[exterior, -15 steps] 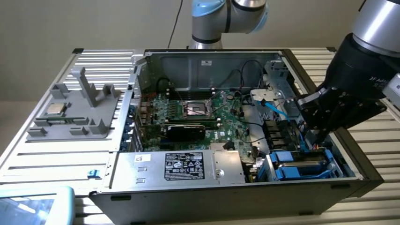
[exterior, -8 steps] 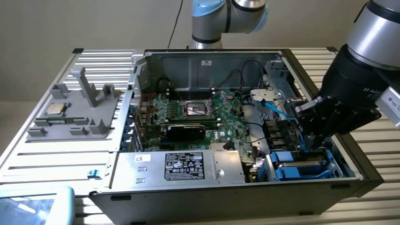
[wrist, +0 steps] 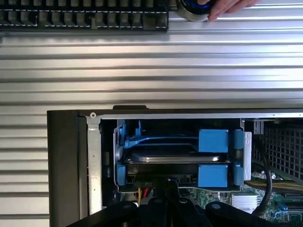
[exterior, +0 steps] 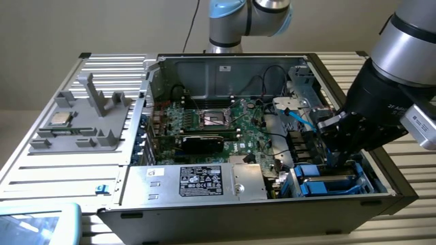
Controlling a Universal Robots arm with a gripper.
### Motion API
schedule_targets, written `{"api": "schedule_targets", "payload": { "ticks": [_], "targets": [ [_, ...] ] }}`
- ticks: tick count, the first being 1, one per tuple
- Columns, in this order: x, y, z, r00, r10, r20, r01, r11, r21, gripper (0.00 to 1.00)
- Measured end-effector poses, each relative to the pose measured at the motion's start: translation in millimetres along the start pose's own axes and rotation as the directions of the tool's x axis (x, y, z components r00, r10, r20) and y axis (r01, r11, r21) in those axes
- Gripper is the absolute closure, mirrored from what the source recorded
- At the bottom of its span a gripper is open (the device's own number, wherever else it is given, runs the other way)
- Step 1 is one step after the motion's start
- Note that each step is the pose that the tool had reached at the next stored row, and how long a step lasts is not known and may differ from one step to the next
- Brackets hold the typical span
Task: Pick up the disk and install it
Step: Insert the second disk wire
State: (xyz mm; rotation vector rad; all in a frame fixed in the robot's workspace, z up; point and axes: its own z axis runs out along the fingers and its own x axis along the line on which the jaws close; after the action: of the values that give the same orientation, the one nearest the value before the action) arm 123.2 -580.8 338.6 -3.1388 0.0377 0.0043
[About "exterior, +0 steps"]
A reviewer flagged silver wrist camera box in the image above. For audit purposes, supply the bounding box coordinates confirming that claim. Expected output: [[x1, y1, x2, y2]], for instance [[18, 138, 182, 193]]
[[397, 103, 436, 151]]

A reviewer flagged black wire over motherboard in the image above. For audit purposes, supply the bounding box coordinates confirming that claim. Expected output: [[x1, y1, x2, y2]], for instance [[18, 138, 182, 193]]
[[258, 132, 290, 157]]

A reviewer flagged blue plastic disk bay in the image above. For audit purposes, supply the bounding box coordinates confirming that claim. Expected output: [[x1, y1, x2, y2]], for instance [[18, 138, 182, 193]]
[[294, 163, 370, 198]]

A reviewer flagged silver metal drive cage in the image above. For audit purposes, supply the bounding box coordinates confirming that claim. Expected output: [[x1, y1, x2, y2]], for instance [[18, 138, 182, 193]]
[[272, 65, 337, 133]]

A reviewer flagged black looped wire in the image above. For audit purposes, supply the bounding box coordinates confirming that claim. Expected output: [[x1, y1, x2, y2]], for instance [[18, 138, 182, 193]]
[[261, 65, 290, 99]]

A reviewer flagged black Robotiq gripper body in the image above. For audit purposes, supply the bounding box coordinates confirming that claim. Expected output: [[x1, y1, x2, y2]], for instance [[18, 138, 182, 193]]
[[340, 59, 414, 128]]

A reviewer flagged installed RAM sticks row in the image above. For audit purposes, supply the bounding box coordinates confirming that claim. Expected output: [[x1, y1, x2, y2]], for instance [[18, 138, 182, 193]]
[[182, 95, 246, 108]]

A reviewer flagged black open PC case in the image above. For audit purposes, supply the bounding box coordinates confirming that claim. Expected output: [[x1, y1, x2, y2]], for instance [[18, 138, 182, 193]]
[[97, 52, 420, 239]]

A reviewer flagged grey plastic parts rack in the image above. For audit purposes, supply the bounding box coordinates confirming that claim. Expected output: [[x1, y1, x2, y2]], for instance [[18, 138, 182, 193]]
[[28, 72, 132, 154]]

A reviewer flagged silver CPU chip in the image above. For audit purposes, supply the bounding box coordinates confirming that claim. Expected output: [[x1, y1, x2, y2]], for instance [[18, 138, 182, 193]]
[[49, 111, 74, 127]]

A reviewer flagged silver power supply with label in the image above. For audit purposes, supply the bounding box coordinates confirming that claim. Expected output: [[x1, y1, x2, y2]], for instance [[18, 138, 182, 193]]
[[128, 164, 268, 205]]

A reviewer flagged CPU socket with metal frame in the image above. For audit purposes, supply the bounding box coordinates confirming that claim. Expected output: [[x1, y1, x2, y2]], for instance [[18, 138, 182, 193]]
[[198, 108, 236, 128]]

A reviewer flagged light blue teach pendant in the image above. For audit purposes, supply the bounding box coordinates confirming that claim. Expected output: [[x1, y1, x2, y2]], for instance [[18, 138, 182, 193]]
[[0, 203, 82, 245]]

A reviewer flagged blue SATA wire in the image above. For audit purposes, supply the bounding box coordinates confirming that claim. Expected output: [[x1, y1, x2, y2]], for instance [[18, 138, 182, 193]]
[[277, 107, 318, 133]]

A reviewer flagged black graphics card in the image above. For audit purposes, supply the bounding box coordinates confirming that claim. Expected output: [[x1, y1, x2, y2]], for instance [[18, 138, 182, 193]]
[[152, 134, 238, 155]]

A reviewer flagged green RAM stick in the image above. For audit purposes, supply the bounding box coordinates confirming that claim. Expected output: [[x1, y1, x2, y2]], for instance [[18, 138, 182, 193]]
[[50, 127, 96, 135]]

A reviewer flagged thin black wall cable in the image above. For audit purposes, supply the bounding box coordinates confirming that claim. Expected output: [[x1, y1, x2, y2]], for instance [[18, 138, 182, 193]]
[[181, 0, 201, 53]]

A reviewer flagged green motherboard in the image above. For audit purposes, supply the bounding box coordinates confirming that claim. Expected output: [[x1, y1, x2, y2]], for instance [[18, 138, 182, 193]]
[[149, 98, 284, 165]]

